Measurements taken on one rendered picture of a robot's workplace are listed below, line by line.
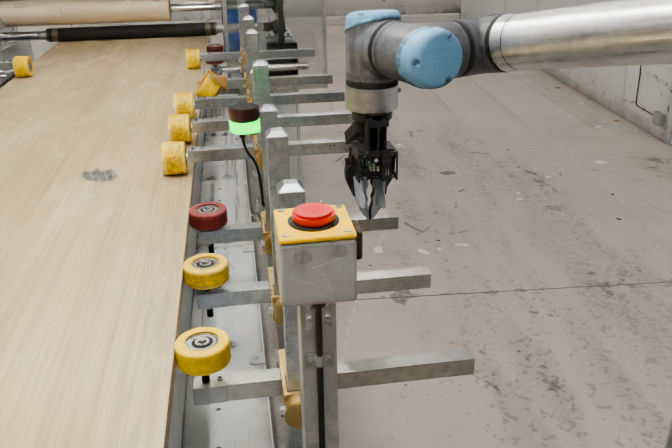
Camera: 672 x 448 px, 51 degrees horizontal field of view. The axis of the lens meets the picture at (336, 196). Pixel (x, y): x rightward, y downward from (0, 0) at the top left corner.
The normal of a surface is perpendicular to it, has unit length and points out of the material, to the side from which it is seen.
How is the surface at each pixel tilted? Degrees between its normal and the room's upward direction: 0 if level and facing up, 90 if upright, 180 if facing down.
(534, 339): 0
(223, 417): 0
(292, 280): 90
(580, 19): 59
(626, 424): 0
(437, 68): 90
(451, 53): 90
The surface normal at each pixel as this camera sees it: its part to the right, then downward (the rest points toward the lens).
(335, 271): 0.15, 0.37
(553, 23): -0.78, -0.33
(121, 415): -0.02, -0.93
